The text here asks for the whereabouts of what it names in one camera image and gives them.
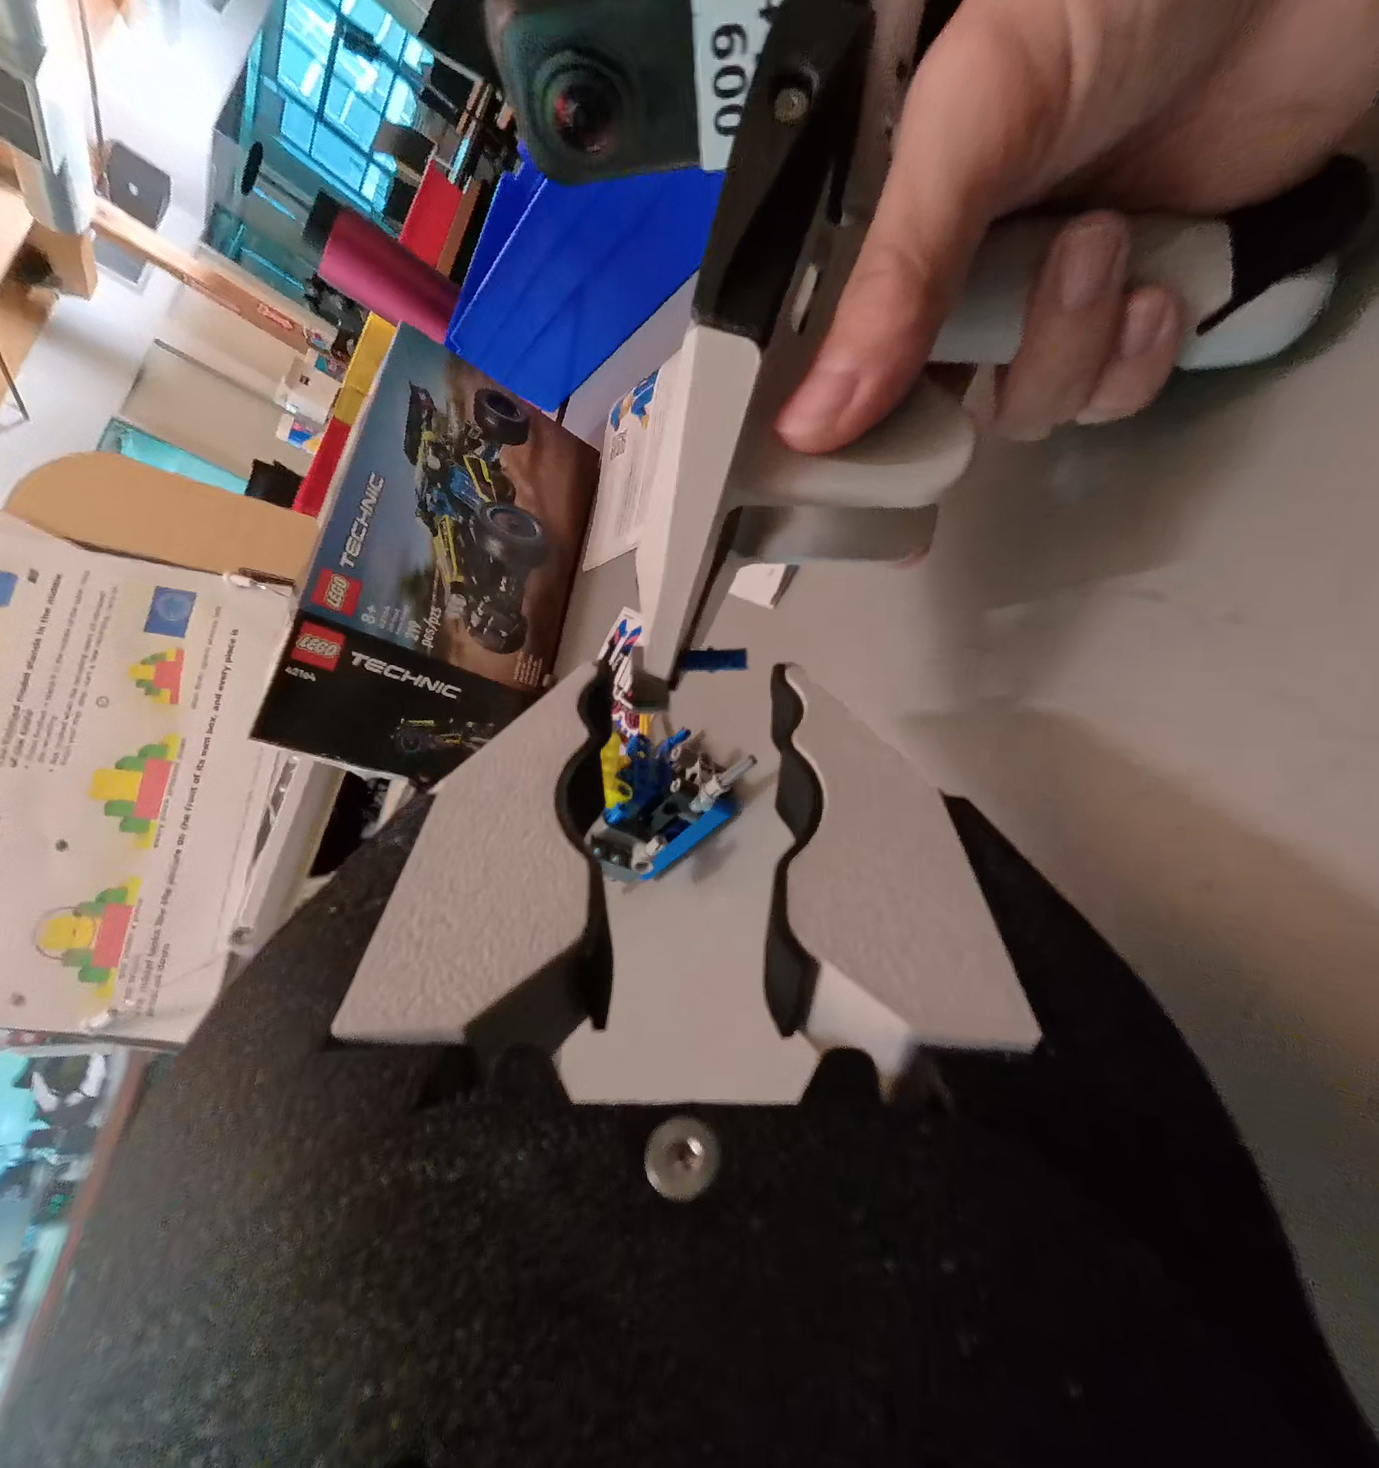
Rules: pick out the blue plastic bin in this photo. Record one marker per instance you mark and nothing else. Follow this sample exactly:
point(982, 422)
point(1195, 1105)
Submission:
point(574, 276)

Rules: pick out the blue lego pin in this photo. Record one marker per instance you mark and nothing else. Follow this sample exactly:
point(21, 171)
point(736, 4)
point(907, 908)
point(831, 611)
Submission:
point(713, 660)

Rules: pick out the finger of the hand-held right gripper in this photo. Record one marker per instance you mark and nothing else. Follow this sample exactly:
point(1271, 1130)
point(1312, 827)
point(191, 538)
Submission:
point(694, 482)

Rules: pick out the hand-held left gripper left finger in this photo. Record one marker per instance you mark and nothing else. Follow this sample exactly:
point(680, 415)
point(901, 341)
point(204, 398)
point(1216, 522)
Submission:
point(470, 895)

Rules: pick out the lego assembly with yellow axle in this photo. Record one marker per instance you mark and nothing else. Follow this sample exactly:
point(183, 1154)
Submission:
point(655, 803)

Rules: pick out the sticker sheet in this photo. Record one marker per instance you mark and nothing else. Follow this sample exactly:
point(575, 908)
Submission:
point(618, 638)

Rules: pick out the person's right hand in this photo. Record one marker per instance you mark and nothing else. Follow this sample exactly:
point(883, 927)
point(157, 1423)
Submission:
point(1044, 137)

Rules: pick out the white folded leaflet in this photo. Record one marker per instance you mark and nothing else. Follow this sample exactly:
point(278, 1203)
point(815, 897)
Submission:
point(626, 482)

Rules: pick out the magenta roll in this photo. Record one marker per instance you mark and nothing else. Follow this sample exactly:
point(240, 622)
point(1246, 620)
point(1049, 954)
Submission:
point(380, 271)

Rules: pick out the red panel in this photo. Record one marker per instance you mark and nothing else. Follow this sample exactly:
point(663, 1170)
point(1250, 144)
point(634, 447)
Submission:
point(437, 212)

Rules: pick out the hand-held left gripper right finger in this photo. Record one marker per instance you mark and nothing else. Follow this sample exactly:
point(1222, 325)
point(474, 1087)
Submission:
point(907, 906)

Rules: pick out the printed sheet with lego pictures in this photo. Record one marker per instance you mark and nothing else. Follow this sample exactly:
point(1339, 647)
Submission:
point(127, 746)

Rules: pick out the lego set box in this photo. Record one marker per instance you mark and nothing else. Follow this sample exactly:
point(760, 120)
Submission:
point(437, 539)

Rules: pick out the brown cardboard panel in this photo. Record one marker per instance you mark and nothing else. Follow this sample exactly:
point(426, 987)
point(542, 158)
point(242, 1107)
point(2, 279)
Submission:
point(127, 504)

